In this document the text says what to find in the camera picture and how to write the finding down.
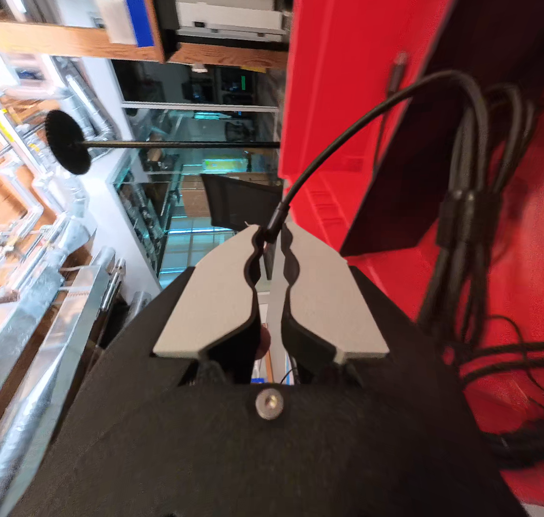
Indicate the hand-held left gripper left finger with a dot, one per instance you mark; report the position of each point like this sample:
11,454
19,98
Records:
204,309

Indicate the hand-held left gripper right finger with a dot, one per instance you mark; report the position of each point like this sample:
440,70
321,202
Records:
336,309

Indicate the red plastic bin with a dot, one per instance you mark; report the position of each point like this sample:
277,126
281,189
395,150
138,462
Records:
357,58

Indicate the person's left hand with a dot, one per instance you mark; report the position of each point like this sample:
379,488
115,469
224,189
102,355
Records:
264,340

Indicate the wooden beam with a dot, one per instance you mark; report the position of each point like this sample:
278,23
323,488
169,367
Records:
85,41

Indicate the white desktop machine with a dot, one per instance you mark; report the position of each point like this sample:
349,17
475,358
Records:
229,16

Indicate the blue box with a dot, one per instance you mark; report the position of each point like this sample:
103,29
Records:
138,20

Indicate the white box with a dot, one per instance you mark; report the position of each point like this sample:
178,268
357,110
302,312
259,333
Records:
115,20

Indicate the black plastic bin divider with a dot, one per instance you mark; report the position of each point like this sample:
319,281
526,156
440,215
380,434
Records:
510,24

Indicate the silver ceiling duct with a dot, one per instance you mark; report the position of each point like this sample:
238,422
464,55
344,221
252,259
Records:
51,313

